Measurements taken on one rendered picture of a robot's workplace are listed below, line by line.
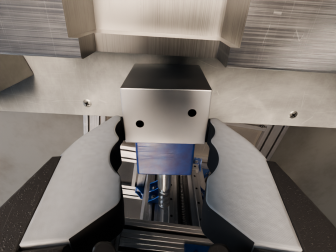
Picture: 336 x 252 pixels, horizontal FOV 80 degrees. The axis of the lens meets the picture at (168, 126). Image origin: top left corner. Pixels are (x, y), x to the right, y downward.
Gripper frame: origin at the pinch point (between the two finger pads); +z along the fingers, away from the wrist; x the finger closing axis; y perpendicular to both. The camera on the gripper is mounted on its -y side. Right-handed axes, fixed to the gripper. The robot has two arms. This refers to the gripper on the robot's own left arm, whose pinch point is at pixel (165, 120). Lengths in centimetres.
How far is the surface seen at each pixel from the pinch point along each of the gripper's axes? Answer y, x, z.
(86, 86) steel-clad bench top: -0.4, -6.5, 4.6
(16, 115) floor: 46, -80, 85
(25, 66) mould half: -2.0, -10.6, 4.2
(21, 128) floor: 54, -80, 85
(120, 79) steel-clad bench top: -1.1, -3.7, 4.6
